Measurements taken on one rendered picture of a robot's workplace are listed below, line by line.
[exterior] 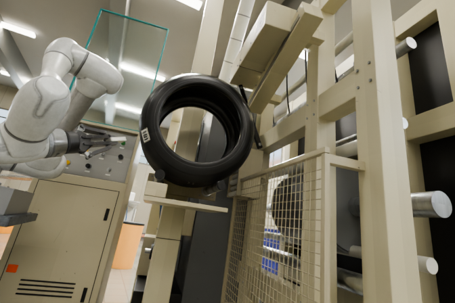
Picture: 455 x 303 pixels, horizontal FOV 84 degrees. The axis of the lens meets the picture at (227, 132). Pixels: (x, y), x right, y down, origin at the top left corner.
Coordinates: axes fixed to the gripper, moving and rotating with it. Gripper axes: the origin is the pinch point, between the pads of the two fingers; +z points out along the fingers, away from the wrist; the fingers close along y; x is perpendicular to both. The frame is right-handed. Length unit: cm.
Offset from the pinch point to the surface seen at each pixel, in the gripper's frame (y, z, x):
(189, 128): -8, 61, -8
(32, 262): 33, 6, -101
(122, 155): -13, 55, -64
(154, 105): -14.1, 20.5, 6.4
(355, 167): 41, 23, 73
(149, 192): 22.8, 11.0, -3.3
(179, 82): -22.3, 31.1, 16.3
